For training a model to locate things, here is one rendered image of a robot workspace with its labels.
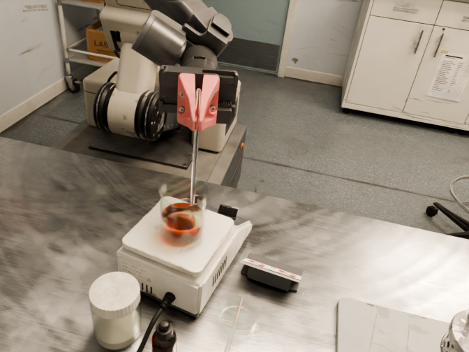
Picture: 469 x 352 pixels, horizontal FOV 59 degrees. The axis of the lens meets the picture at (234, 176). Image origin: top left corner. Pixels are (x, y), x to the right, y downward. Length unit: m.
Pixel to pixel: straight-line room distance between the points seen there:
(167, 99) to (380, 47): 2.44
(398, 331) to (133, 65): 1.11
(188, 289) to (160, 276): 0.04
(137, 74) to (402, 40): 1.93
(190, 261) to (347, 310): 0.24
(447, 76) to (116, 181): 2.53
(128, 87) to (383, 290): 1.03
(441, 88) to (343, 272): 2.46
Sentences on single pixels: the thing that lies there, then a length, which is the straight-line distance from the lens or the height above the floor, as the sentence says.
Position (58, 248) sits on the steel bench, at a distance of 0.70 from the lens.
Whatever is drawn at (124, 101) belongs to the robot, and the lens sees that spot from 1.40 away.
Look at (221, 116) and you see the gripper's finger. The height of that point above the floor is 0.98.
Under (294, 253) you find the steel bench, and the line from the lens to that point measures 0.70.
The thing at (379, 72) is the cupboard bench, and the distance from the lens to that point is 2.97.
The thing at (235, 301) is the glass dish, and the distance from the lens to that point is 0.60.
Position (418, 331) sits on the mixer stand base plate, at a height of 0.76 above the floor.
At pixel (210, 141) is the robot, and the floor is 0.42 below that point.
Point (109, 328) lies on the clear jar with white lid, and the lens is 0.53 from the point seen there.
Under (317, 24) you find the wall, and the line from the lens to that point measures 3.47.
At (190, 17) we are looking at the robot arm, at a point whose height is 1.07.
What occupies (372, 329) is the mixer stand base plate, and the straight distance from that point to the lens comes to 0.63.
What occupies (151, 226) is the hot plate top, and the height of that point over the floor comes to 0.84.
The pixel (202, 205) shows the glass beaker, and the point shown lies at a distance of 0.51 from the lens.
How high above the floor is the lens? 1.23
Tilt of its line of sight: 34 degrees down
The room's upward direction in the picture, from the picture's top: 7 degrees clockwise
